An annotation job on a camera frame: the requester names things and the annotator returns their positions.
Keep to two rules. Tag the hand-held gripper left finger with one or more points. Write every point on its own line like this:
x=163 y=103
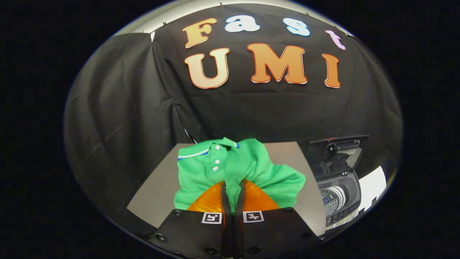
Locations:
x=226 y=230

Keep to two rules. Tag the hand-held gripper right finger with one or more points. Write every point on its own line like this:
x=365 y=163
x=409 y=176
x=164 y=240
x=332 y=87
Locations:
x=241 y=230

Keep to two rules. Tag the green polo shirt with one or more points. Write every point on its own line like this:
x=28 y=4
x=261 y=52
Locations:
x=251 y=165

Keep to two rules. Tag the grey toy washing machine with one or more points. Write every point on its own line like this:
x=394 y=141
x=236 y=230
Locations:
x=341 y=196

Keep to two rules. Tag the dark washing machine lid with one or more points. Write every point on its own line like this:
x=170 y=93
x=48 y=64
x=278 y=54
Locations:
x=337 y=153

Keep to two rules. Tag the grey table mat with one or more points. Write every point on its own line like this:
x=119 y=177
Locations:
x=158 y=194

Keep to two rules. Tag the white paper sheet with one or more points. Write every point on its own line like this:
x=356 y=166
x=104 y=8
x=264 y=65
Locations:
x=373 y=185

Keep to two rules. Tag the row of small black clips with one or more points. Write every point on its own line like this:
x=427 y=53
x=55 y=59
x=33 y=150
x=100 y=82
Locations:
x=164 y=23

